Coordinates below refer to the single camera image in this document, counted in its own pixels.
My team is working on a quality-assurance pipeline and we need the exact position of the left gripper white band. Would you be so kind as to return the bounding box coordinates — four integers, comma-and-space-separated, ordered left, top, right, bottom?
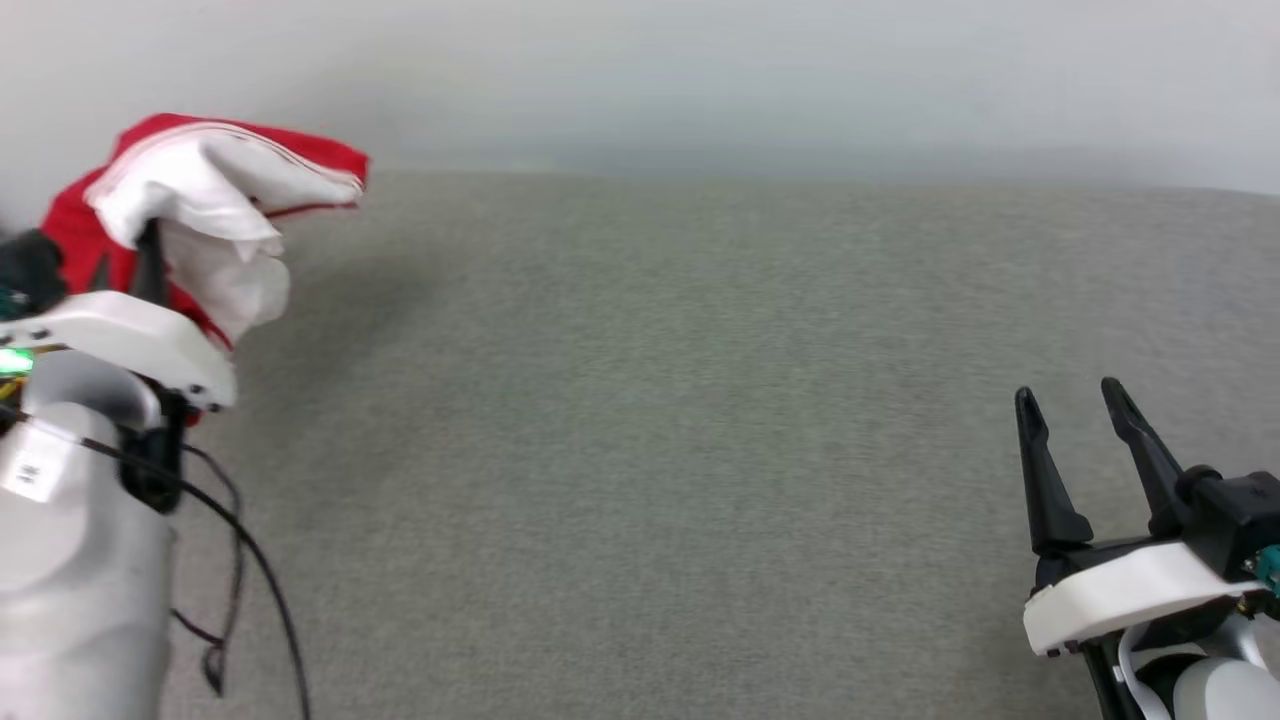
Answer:
0, 218, 238, 411

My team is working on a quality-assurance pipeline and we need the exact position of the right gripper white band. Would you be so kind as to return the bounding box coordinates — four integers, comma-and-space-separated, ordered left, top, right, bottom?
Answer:
1014, 377, 1269, 658

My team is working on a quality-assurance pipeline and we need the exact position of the red and white basketball jersey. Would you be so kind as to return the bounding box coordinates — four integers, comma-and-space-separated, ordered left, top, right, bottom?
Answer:
40, 112, 371, 426

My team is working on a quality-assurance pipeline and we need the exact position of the thin black looped cable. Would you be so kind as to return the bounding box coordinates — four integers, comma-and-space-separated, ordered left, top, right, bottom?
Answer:
170, 445, 246, 698

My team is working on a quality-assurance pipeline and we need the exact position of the thick black cable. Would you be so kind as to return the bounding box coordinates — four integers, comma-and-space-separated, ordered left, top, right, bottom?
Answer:
78, 435, 311, 720

